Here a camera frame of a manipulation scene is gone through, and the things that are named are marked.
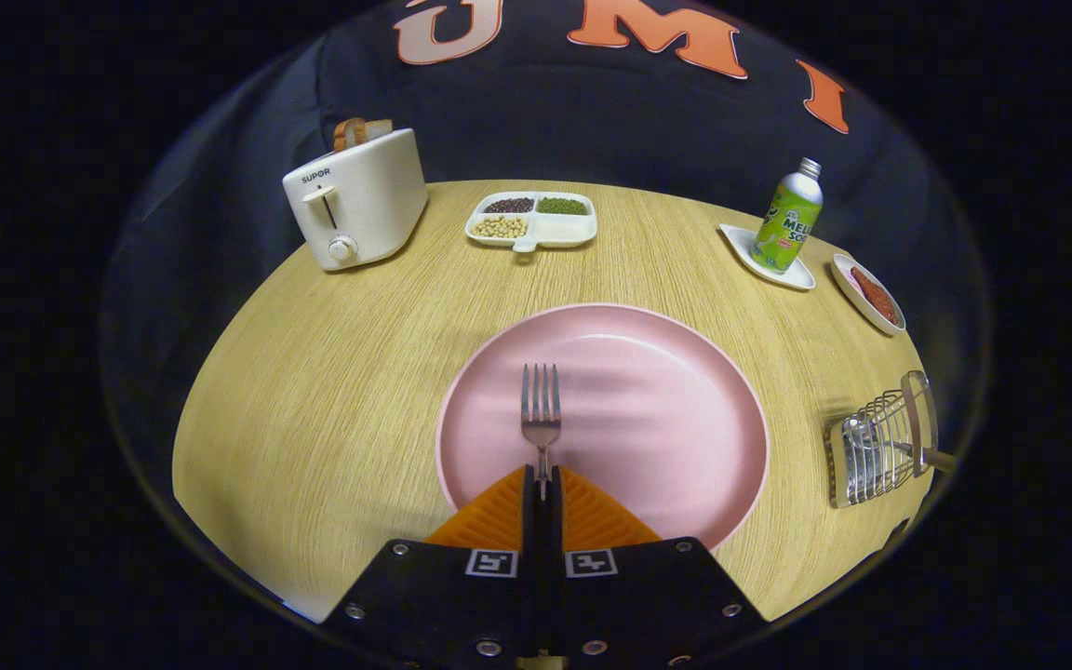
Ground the white oval food bowl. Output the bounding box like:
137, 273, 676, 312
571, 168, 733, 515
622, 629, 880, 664
830, 253, 907, 337

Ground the pink round plate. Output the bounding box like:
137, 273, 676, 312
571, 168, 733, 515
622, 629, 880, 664
435, 303, 770, 555

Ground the wooden handled fork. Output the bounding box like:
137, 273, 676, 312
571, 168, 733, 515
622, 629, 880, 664
521, 363, 562, 502

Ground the cream white toaster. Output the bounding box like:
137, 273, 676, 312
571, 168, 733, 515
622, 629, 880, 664
282, 127, 429, 272

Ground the white divided tray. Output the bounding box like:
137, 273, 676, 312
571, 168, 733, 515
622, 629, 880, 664
464, 191, 598, 254

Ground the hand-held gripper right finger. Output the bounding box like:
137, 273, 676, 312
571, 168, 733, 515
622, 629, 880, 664
550, 465, 768, 670

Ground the red meat slice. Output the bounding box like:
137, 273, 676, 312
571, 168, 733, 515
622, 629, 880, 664
850, 267, 900, 327

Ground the green soda bottle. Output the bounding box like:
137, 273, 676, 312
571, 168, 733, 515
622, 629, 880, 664
751, 157, 824, 275

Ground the metal spoon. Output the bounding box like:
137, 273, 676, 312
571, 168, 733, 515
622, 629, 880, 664
838, 414, 958, 476

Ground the white square coaster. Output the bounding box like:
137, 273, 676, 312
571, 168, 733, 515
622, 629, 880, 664
719, 223, 816, 291

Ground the metal wire cutlery holder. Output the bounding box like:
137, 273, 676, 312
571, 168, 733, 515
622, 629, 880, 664
824, 370, 940, 509

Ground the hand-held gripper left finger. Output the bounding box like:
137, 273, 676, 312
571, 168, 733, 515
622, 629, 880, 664
324, 465, 539, 670

